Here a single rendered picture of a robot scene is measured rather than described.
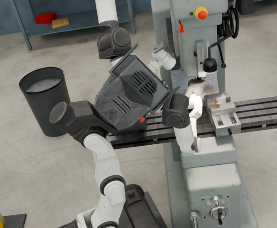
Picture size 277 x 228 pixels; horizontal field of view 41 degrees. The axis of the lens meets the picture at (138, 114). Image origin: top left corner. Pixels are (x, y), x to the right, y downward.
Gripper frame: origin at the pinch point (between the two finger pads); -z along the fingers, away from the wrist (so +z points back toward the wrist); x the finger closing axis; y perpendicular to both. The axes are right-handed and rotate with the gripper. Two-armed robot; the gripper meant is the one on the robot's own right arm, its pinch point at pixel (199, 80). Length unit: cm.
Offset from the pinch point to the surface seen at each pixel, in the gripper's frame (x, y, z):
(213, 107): -8.5, 17.6, 3.0
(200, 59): -4.1, -21.6, 12.3
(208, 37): -8.1, -32.4, 6.9
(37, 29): 325, 97, -264
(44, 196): 146, 123, 19
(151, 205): 31, 84, 35
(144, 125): 34.1, 25.7, 17.0
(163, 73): 33.1, 13.5, -27.1
